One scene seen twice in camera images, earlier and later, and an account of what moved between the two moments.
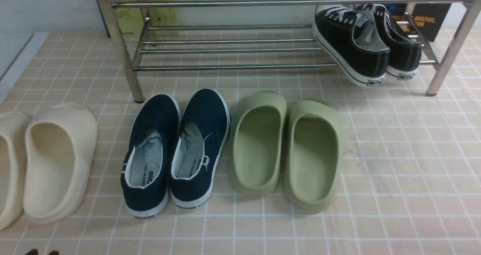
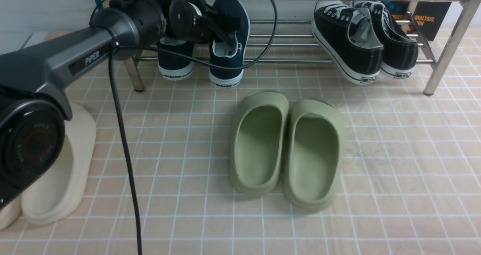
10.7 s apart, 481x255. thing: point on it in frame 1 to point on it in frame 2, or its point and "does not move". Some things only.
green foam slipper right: [313, 156] does not move
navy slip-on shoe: [199, 146] to [221, 53]
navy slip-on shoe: [144, 172] to [173, 67]
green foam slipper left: [257, 143] does not move
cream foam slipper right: [60, 145] does not move
